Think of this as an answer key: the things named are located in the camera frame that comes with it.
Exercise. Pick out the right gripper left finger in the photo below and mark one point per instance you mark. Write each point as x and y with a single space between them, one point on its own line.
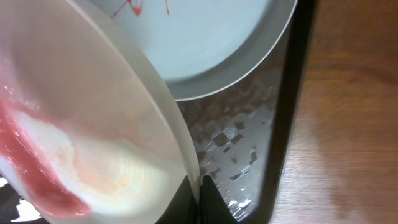
182 208

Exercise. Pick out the pale grey plate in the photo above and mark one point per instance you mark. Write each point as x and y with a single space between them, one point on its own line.
201 47

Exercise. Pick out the white plate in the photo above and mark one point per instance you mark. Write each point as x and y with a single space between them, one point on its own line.
89 130

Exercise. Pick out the large brown serving tray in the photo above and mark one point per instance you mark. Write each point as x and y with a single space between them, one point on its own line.
241 134

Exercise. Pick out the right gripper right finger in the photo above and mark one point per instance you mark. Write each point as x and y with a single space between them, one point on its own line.
213 209

